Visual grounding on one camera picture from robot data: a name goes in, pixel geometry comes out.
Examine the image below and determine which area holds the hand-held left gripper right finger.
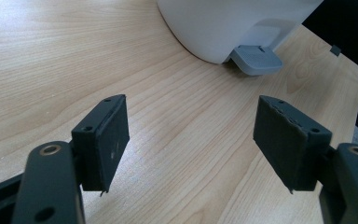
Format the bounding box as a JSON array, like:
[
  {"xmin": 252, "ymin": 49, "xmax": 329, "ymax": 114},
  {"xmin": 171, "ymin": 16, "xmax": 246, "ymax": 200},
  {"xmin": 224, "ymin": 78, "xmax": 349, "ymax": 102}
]
[{"xmin": 253, "ymin": 94, "xmax": 334, "ymax": 195}]

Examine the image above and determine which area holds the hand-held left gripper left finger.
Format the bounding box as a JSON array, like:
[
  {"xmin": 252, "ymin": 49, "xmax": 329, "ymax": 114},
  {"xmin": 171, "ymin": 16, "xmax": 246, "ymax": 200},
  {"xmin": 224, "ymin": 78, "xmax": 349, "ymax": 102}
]
[{"xmin": 71, "ymin": 93, "xmax": 131, "ymax": 198}]

